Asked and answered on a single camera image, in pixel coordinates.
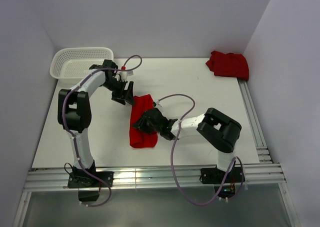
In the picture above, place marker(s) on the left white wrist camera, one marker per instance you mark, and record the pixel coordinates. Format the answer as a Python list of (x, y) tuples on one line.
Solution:
[(125, 74)]

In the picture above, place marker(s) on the right side aluminium rail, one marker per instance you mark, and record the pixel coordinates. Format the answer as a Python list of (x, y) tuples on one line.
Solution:
[(258, 136)]

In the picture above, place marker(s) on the white perforated plastic basket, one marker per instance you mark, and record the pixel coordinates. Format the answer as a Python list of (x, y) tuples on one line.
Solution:
[(70, 65)]

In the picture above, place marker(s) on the front aluminium rail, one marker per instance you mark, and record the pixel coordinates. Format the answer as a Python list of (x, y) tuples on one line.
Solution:
[(56, 179)]

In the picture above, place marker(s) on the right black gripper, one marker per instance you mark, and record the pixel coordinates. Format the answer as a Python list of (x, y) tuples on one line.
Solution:
[(141, 125)]

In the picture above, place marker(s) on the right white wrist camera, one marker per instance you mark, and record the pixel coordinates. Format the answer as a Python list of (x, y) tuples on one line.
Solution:
[(156, 104)]

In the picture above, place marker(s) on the dark red t-shirt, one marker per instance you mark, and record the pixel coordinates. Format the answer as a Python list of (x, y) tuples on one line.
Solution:
[(229, 65)]

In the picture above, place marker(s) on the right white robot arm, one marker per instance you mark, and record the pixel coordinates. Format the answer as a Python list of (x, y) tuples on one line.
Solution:
[(220, 130)]

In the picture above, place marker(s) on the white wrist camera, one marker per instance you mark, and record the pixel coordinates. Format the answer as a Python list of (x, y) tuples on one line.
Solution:
[(125, 74), (156, 104)]

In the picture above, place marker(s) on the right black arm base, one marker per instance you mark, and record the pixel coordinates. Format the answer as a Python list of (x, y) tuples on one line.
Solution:
[(215, 176)]

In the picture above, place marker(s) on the aluminium rail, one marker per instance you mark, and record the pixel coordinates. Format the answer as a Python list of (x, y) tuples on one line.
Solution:
[(56, 179), (258, 136)]

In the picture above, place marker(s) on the bright red t-shirt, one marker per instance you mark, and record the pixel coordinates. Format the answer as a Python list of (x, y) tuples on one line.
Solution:
[(137, 138)]

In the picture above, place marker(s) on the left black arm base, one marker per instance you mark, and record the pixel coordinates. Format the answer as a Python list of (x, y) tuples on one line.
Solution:
[(89, 183)]

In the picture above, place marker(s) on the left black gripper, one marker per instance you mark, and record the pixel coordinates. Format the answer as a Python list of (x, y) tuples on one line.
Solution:
[(123, 95)]

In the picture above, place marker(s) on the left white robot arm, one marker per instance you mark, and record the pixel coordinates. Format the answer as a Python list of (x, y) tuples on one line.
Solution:
[(74, 108)]

